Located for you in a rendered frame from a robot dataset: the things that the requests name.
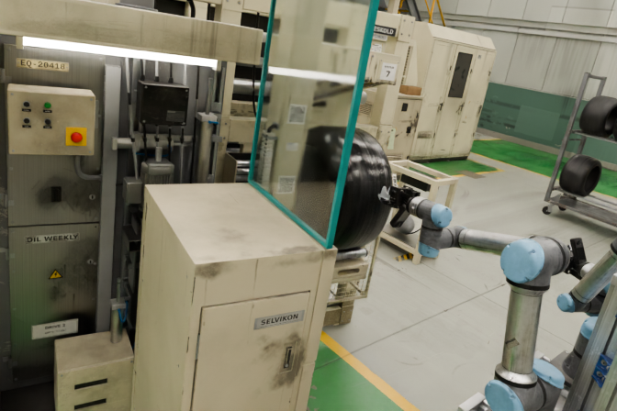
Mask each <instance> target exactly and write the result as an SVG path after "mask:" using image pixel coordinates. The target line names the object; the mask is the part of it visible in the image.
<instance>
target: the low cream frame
mask: <svg viewBox="0 0 617 411"><path fill-rule="evenodd" d="M389 163H390V167H391V169H392V170H394V171H397V172H401V175H400V180H399V184H398V187H400V188H401V187H403V185H405V184H409V185H411V186H413V187H416V188H418V189H421V190H422V191H424V192H429V196H428V200H430V201H433V202H435V198H436V195H437V191H438V190H439V186H442V185H448V184H450V186H449V190H448V194H447V197H446V201H445V205H444V206H446V207H448V208H450V209H451V207H452V204H453V201H454V194H455V190H456V187H457V184H458V180H459V179H458V178H455V177H453V176H450V175H448V174H445V173H442V172H438V171H435V170H433V169H431V168H428V167H425V166H422V165H420V164H418V163H415V162H413V161H409V160H404V161H390V162H389ZM401 166H403V167H401ZM409 167H411V168H414V169H417V170H419V171H422V172H426V173H428V174H430V175H433V176H436V177H438V178H441V179H437V178H434V177H431V176H430V175H427V174H425V173H422V172H418V171H411V170H409ZM398 211H399V209H398V208H393V212H392V216H391V220H392V218H393V217H394V216H395V214H396V213H397V212H398ZM391 220H390V221H391ZM414 228H415V222H414V219H413V218H412V217H411V216H408V218H407V219H406V220H405V222H404V223H403V224H402V226H401V227H400V228H393V227H392V226H391V225H390V223H388V224H385V226H384V228H383V230H382V232H381V236H380V237H381V238H383V239H386V240H388V241H390V242H391V243H393V244H395V245H397V246H399V247H401V248H402V249H404V250H406V251H408V252H410V253H412V254H413V255H414V256H413V260H412V263H414V264H416V265H417V264H419V263H420V260H421V256H422V255H420V254H419V253H418V247H419V239H420V234H419V235H417V234H415V233H416V232H418V231H420V233H421V228H420V229H418V230H417V231H414V232H412V230H413V229H414Z"/></svg>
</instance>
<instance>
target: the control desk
mask: <svg viewBox="0 0 617 411"><path fill-rule="evenodd" d="M337 250H338V249H337V248H336V247H334V246H332V249H326V248H325V247H324V246H322V245H321V244H320V243H319V242H318V241H316V240H315V239H314V238H313V237H312V236H310V234H309V233H308V232H307V231H306V230H304V229H303V228H302V227H301V226H300V225H298V224H297V223H296V222H295V221H294V220H293V219H291V218H290V217H289V216H288V215H286V214H285V213H284V212H283V211H282V210H281V209H279V208H278V207H277V206H276V205H275V204H273V203H272V202H271V201H270V200H269V199H268V198H266V197H265V196H264V195H263V194H261V193H260V192H259V191H258V190H257V189H256V188H254V187H253V186H252V185H251V184H250V183H246V184H244V183H183V184H145V188H144V203H143V218H142V232H141V246H140V275H139V290H138V304H137V319H136V333H135V348H134V362H133V377H132V392H131V407H130V411H306V410H307V404H308V399H309V391H310V386H311V382H312V377H313V372H314V367H315V360H316V359H317V354H318V349H319V344H320V336H321V331H322V326H323V321H324V317H325V312H326V307H327V303H328V298H329V292H330V288H331V279H332V275H333V270H334V265H335V260H336V255H337Z"/></svg>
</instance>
